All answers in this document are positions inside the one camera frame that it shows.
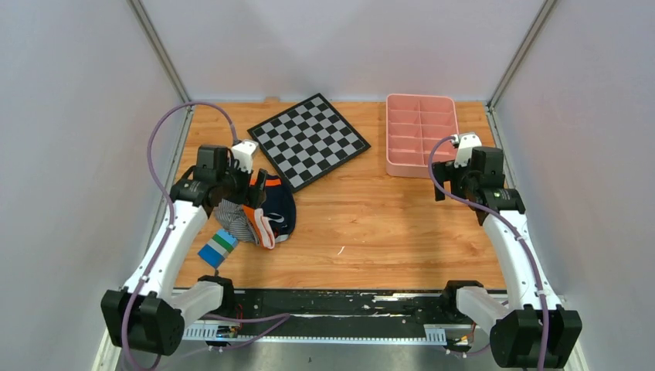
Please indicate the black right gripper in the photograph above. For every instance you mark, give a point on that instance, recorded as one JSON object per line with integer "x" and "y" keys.
{"x": 450, "y": 173}

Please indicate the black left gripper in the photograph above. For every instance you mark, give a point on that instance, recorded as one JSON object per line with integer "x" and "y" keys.
{"x": 243, "y": 197}

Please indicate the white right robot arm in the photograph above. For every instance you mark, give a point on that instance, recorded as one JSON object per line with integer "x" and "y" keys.
{"x": 533, "y": 330}

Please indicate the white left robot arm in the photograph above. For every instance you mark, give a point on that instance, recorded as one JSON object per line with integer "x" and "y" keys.
{"x": 144, "y": 314}

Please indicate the grey striped underwear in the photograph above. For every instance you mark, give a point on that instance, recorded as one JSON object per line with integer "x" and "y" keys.
{"x": 232, "y": 218}

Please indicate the black white checkerboard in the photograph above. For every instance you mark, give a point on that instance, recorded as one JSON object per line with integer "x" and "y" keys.
{"x": 307, "y": 141}

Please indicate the pink compartment tray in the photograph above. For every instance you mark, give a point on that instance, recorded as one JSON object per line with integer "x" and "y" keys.
{"x": 414, "y": 124}

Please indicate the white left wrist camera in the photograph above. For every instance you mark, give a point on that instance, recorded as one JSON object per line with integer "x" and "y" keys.
{"x": 243, "y": 155}

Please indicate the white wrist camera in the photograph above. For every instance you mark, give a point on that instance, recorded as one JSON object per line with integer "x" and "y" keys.
{"x": 464, "y": 144}
{"x": 243, "y": 155}

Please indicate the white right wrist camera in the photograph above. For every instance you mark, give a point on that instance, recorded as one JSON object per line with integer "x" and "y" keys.
{"x": 464, "y": 144}

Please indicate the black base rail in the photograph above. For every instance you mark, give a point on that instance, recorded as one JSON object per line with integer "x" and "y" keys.
{"x": 345, "y": 312}

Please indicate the white slotted cable duct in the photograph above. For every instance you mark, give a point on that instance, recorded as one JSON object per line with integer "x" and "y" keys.
{"x": 212, "y": 332}

